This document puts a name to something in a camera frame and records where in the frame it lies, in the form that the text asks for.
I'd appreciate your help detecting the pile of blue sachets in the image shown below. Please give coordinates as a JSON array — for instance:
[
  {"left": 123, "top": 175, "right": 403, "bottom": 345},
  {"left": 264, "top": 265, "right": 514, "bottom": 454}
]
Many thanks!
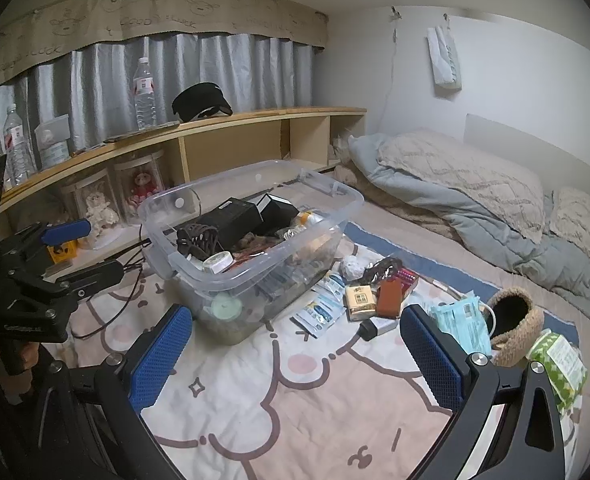
[{"left": 292, "top": 275, "right": 348, "bottom": 338}]

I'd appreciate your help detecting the white cable loop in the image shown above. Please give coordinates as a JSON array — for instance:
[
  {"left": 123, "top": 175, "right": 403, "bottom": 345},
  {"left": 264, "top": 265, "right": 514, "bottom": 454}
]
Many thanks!
[{"left": 480, "top": 300, "right": 498, "bottom": 336}]

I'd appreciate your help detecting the teal tissue pack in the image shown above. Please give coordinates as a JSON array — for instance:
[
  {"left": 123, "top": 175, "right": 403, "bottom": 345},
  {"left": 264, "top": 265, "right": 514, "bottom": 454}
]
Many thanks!
[{"left": 427, "top": 296, "right": 496, "bottom": 358}]

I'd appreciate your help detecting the crumpled white tissue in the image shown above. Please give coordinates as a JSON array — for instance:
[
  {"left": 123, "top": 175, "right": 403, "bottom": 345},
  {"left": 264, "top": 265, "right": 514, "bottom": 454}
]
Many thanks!
[{"left": 340, "top": 255, "right": 366, "bottom": 281}]

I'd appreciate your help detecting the silver and black power bank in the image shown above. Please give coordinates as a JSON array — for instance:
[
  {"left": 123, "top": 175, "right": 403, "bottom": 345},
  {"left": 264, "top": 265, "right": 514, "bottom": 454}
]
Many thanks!
[{"left": 359, "top": 316, "right": 398, "bottom": 341}]

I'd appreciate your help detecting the black visor cap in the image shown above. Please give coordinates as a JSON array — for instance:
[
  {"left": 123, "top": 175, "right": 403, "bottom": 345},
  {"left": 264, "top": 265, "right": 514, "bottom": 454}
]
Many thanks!
[{"left": 171, "top": 82, "right": 233, "bottom": 122}]

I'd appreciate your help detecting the black cardboard box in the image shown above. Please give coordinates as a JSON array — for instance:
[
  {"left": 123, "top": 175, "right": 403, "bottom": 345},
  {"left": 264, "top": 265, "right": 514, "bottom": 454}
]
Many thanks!
[{"left": 190, "top": 197, "right": 263, "bottom": 256}]

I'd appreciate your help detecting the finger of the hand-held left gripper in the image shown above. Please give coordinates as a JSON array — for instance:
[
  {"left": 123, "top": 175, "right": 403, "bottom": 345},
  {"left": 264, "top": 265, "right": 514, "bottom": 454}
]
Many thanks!
[
  {"left": 12, "top": 219, "right": 92, "bottom": 256},
  {"left": 58, "top": 260, "right": 126, "bottom": 301}
]

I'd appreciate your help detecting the red dress doll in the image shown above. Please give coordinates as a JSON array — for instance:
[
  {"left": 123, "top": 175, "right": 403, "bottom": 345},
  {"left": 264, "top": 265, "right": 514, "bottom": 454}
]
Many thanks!
[{"left": 112, "top": 152, "right": 168, "bottom": 221}]

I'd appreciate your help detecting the wooden bedside shelf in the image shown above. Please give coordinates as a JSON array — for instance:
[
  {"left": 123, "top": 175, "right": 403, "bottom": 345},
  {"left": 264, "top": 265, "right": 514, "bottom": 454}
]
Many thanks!
[{"left": 0, "top": 106, "right": 368, "bottom": 281}]

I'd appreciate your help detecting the small yellow carton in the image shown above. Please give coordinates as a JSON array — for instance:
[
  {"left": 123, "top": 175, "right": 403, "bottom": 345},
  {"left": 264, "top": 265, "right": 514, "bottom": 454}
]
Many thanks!
[{"left": 48, "top": 240, "right": 78, "bottom": 263}]

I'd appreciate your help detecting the white doll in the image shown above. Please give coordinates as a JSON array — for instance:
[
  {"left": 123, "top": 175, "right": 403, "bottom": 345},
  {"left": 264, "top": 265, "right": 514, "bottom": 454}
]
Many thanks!
[{"left": 60, "top": 167, "right": 121, "bottom": 248}]

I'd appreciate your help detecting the clear plastic storage bin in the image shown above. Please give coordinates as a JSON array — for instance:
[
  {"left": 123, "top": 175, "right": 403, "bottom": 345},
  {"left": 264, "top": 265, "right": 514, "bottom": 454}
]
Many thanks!
[{"left": 139, "top": 159, "right": 366, "bottom": 346}]

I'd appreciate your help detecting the mint green round lid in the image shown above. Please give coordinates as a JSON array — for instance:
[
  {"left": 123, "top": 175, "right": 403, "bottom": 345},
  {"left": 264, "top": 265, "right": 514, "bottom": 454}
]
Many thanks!
[{"left": 211, "top": 292, "right": 243, "bottom": 322}]

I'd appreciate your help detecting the white headboard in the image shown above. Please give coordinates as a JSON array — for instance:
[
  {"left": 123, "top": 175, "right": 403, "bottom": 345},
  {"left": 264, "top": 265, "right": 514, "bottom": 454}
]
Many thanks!
[{"left": 464, "top": 112, "right": 590, "bottom": 201}]

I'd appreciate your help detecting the beige plush toy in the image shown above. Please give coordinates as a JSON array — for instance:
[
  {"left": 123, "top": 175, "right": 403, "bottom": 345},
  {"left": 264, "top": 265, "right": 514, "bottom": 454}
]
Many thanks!
[{"left": 327, "top": 132, "right": 361, "bottom": 186}]

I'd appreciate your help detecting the brown leather case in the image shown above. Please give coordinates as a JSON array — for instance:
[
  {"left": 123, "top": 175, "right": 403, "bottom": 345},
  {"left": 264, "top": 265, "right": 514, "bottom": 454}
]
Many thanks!
[{"left": 375, "top": 277, "right": 405, "bottom": 320}]

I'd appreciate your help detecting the grey curtain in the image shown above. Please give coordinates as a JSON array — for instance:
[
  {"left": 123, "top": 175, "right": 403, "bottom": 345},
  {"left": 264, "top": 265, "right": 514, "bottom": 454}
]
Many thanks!
[{"left": 0, "top": 32, "right": 316, "bottom": 181}]

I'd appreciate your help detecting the green dotted wipes pack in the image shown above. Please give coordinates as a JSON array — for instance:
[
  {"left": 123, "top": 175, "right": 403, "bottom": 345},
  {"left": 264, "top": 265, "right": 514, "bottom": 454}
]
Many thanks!
[{"left": 525, "top": 329, "right": 588, "bottom": 413}]

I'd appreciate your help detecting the thin white wall cable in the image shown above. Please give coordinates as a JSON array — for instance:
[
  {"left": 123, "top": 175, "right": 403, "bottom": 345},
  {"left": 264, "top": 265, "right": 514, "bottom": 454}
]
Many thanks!
[{"left": 379, "top": 20, "right": 398, "bottom": 133}]

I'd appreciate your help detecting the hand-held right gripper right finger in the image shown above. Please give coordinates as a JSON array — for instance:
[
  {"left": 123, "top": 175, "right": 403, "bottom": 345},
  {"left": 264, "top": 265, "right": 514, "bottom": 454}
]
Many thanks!
[{"left": 399, "top": 304, "right": 570, "bottom": 480}]

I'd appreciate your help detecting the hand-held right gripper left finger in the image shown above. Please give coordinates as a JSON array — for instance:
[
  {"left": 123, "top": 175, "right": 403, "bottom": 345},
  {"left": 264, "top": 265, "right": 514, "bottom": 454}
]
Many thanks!
[{"left": 31, "top": 304, "right": 194, "bottom": 480}]

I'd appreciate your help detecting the beige plush slipper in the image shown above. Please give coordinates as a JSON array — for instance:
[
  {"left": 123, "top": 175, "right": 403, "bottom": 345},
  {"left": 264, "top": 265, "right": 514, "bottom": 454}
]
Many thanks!
[{"left": 485, "top": 287, "right": 546, "bottom": 367}]

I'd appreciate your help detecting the beige quilted pillow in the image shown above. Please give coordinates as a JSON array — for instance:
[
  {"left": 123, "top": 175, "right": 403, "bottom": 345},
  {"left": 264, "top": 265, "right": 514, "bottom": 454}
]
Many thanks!
[
  {"left": 547, "top": 186, "right": 590, "bottom": 281},
  {"left": 375, "top": 127, "right": 546, "bottom": 243}
]

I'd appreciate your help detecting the brown hair claw clip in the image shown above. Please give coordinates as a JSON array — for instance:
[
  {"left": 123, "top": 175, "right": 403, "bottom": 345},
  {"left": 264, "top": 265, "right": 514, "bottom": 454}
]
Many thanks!
[{"left": 176, "top": 224, "right": 221, "bottom": 261}]

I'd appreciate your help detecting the beige printed valance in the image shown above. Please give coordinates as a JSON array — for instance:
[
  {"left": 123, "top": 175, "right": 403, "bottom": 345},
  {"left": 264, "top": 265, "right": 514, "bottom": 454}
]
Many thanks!
[{"left": 0, "top": 0, "right": 328, "bottom": 93}]

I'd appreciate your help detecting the person's left hand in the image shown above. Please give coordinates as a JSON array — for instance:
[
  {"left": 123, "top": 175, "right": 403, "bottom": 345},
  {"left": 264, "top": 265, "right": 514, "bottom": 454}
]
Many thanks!
[{"left": 0, "top": 330, "right": 41, "bottom": 376}]

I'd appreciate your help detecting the printed cartoon blanket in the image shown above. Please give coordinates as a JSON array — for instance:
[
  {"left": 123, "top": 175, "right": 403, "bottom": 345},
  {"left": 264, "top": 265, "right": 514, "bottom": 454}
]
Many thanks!
[{"left": 40, "top": 220, "right": 590, "bottom": 480}]

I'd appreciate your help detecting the clear plastic container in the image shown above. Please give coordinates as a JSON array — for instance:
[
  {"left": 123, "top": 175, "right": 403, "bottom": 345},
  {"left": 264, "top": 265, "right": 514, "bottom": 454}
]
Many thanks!
[{"left": 34, "top": 115, "right": 71, "bottom": 168}]

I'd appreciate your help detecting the grey blue duvet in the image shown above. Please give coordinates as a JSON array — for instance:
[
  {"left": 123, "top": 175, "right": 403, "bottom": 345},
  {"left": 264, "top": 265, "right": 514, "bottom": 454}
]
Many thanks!
[{"left": 347, "top": 134, "right": 590, "bottom": 336}]

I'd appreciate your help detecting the small pink box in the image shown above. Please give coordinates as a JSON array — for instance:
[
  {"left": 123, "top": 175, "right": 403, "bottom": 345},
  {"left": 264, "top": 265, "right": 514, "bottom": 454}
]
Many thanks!
[{"left": 392, "top": 267, "right": 420, "bottom": 293}]

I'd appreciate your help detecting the white hanging wall bag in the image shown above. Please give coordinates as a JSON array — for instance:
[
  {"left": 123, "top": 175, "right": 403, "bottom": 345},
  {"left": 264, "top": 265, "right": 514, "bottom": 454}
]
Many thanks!
[{"left": 427, "top": 26, "right": 463, "bottom": 93}]

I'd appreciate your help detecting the black cable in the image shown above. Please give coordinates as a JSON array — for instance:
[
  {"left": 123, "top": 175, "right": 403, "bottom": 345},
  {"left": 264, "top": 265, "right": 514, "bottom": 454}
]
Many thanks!
[{"left": 70, "top": 237, "right": 151, "bottom": 341}]

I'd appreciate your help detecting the small yellow box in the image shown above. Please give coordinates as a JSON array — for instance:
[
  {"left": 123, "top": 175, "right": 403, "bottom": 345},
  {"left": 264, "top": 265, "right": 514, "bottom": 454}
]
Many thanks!
[{"left": 344, "top": 284, "right": 378, "bottom": 322}]

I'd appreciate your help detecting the dark patterned scrunchie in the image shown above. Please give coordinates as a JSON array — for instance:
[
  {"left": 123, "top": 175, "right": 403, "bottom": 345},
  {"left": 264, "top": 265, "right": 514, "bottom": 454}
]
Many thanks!
[{"left": 362, "top": 257, "right": 403, "bottom": 283}]

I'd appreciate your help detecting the small black and white box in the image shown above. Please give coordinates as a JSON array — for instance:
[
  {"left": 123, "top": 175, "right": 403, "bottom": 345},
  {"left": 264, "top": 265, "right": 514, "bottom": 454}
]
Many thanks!
[{"left": 255, "top": 192, "right": 301, "bottom": 233}]

